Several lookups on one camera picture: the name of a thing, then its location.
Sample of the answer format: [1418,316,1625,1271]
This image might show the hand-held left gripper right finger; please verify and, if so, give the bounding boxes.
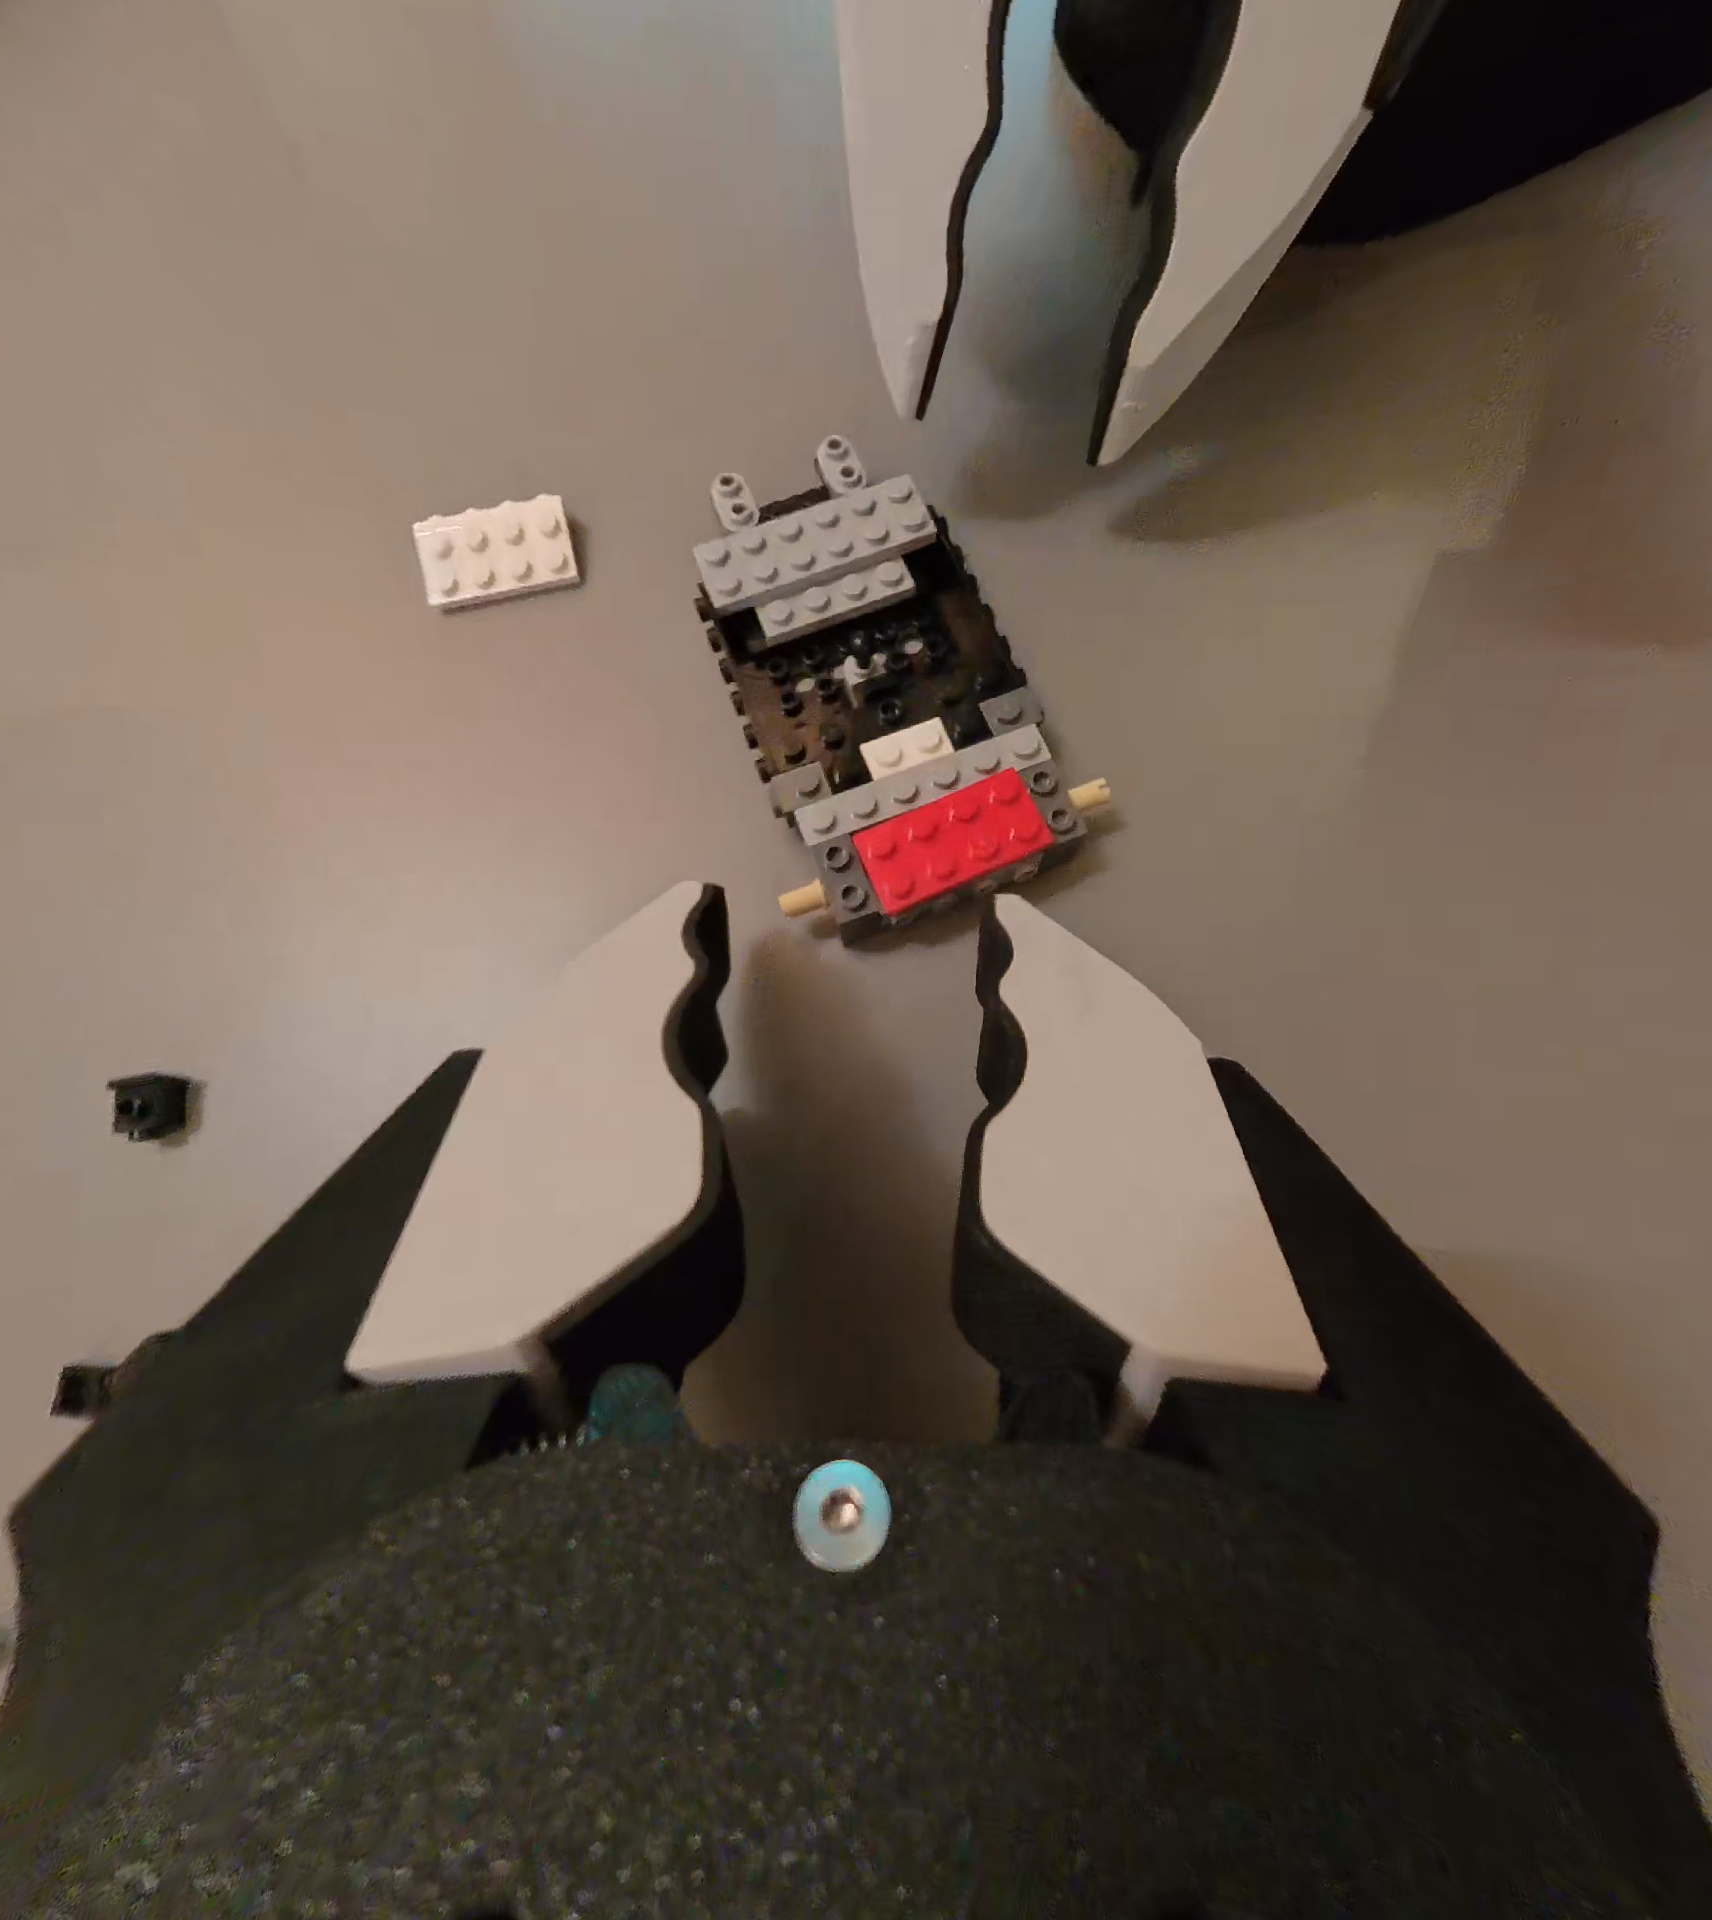
[949,894,1325,1395]

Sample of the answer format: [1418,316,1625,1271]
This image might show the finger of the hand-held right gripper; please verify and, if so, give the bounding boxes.
[1084,0,1412,471]
[841,0,1022,420]

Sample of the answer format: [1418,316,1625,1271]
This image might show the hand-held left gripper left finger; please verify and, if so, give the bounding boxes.
[348,881,750,1384]

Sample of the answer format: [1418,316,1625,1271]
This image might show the black toy brick assembly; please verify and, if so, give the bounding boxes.
[691,432,1115,950]

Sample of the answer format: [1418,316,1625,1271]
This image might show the white toy brick plate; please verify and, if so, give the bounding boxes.
[413,496,589,616]

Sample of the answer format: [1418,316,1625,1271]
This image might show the grey desk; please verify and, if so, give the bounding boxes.
[0,0,1712,1920]

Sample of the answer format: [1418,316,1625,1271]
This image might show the scattered small toy brick pieces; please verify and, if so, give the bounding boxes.
[0,1068,202,1824]

